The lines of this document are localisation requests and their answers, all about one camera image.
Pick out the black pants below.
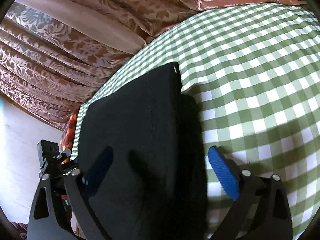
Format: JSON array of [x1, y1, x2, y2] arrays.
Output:
[[78, 62, 208, 239]]

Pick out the colourful patterned pillow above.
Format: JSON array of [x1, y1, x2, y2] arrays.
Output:
[[59, 107, 80, 152]]

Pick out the brown floral curtain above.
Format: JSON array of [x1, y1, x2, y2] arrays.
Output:
[[1, 0, 305, 129]]

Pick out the green white checkered bedsheet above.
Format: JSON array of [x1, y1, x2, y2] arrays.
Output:
[[70, 3, 320, 240]]

